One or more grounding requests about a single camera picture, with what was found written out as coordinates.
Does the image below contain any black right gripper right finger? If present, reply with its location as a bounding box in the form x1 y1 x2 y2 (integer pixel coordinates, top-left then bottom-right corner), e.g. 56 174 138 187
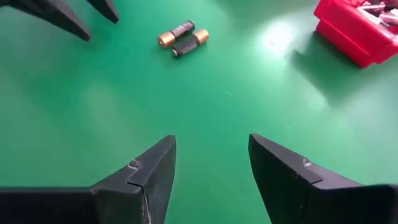
248 133 383 224

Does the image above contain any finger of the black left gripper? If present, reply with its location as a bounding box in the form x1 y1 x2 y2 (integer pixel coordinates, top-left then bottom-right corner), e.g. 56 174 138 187
85 0 121 24
0 0 91 42

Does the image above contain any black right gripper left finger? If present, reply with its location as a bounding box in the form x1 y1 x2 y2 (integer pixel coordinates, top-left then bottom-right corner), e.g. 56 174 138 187
89 134 177 224

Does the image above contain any copper black battery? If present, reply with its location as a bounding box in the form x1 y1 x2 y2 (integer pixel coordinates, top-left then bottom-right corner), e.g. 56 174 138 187
157 19 196 49
170 28 210 59

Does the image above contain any red plastic bin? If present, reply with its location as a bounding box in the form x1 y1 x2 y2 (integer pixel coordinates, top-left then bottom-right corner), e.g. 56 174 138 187
313 0 398 69

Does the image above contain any green table mat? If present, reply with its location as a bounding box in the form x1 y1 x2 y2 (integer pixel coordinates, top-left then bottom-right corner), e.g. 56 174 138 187
0 0 398 224

